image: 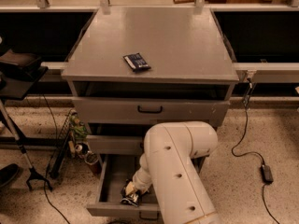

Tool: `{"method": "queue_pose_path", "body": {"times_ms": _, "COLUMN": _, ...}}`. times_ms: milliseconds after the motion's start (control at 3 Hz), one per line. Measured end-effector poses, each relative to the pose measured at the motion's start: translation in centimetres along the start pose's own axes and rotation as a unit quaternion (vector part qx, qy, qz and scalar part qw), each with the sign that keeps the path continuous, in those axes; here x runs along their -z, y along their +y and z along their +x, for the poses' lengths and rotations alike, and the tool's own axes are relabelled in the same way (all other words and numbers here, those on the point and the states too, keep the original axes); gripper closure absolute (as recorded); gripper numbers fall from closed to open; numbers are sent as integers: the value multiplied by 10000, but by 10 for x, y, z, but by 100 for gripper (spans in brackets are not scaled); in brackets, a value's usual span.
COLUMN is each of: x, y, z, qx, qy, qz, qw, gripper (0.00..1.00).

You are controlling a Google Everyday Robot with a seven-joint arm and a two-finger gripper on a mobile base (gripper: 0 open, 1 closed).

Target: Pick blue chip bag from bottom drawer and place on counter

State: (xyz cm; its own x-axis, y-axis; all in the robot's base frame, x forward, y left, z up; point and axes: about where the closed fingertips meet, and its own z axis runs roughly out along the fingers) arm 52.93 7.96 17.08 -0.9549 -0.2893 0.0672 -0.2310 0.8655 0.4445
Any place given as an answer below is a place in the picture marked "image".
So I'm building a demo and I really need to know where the grey drawer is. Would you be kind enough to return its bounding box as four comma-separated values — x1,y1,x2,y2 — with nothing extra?
85,154,206,221
87,135,143,155
73,97,230,127

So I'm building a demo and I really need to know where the black tray on stand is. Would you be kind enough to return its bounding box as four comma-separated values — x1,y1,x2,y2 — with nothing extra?
0,49,48,100

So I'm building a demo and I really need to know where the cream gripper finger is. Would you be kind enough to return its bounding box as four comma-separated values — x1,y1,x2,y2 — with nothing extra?
125,181,138,196

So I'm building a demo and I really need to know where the grey middle drawer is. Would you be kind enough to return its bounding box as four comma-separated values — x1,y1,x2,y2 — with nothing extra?
87,135,143,155

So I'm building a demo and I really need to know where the grey drawer cabinet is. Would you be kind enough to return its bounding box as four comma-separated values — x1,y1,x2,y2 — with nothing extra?
61,6,240,185

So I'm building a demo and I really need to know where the drink can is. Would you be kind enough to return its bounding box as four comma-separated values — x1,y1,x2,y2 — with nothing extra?
75,143,90,159

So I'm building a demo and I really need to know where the grey bottom drawer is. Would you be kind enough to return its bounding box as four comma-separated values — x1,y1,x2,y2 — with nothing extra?
85,154,206,221

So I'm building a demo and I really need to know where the blue chip bag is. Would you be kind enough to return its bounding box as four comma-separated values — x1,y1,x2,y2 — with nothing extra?
121,179,149,207

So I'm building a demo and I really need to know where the green snack bag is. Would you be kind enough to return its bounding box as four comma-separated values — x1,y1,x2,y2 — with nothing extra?
69,113,88,142

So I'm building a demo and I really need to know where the black wire basket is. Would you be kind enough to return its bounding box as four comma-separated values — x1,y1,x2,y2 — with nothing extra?
48,109,76,179

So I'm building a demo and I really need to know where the brown cup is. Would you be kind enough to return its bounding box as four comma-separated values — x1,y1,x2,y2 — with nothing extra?
84,152,102,175

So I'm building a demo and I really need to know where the black power adapter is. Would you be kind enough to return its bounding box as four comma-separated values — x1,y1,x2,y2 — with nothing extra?
261,164,274,184

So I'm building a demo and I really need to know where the black power cable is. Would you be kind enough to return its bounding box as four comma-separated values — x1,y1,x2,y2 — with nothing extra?
230,77,281,224

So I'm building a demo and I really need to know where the dark blue snack packet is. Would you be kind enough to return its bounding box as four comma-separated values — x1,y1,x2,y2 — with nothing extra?
123,53,150,72

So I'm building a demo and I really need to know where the black tripod stand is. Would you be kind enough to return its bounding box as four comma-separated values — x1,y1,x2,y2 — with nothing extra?
0,100,52,190

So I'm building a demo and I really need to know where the grey top drawer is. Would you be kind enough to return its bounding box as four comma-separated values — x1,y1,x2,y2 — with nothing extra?
73,97,230,127

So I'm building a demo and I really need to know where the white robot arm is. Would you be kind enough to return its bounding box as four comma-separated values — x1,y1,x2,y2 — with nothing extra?
124,121,222,224

